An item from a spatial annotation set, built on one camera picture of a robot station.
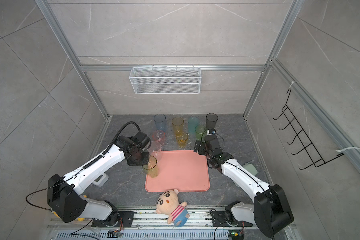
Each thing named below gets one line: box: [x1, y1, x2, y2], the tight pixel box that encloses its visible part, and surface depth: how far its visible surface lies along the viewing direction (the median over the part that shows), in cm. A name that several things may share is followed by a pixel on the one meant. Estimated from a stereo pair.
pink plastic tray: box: [144, 150, 210, 192], surface depth 89 cm
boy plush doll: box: [155, 189, 190, 227], surface depth 72 cm
